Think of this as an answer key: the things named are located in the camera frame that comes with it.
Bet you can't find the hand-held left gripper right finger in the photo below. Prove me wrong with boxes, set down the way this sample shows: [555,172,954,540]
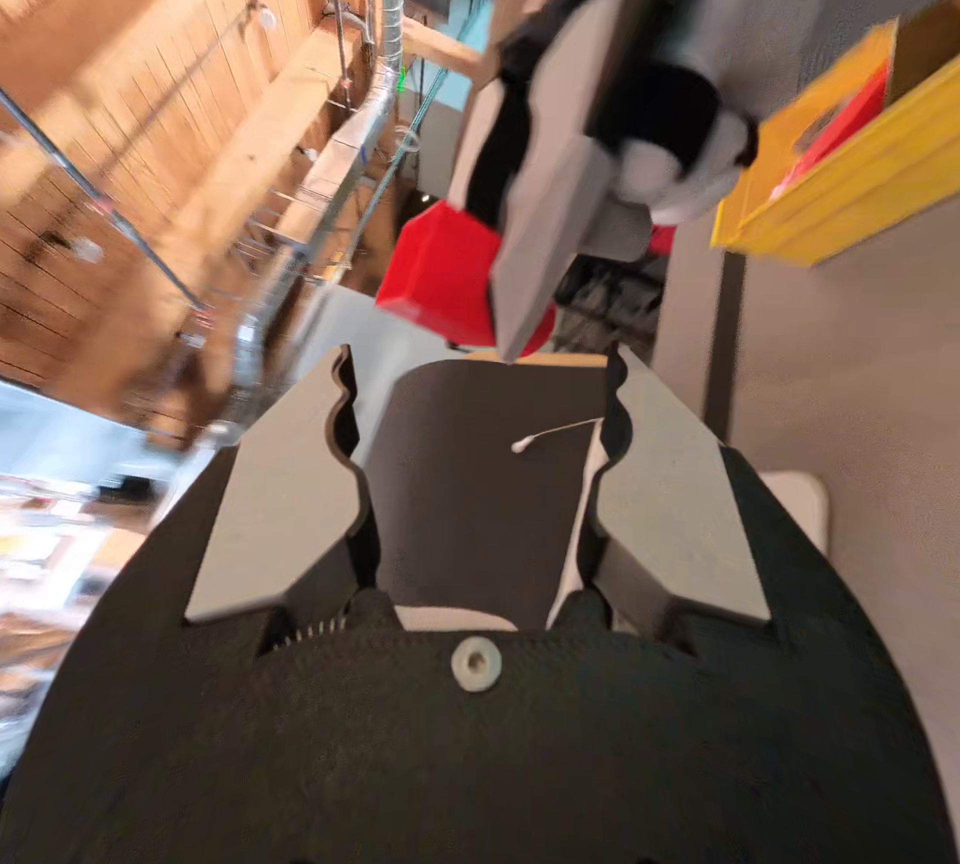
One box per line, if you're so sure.
[577,344,772,636]

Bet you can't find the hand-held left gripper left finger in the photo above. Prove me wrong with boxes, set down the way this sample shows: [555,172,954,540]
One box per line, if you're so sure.
[185,344,372,625]

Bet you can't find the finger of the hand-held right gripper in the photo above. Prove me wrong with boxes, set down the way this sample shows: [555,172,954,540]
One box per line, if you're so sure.
[487,0,625,364]
[446,78,513,214]

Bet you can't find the red toy brick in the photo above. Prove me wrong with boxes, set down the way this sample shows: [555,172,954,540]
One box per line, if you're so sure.
[375,200,558,359]

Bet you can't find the yellow plastic bin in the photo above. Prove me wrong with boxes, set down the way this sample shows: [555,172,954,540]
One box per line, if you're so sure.
[708,0,960,270]

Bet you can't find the person's right hand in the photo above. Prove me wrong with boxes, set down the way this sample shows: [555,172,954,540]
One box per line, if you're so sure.
[616,114,755,228]

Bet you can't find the wooden ceiling beam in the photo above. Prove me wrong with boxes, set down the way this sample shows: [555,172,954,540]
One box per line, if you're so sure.
[180,31,365,325]

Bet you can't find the pipe with red clamps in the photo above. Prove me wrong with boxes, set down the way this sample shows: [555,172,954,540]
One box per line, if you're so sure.
[0,87,215,314]

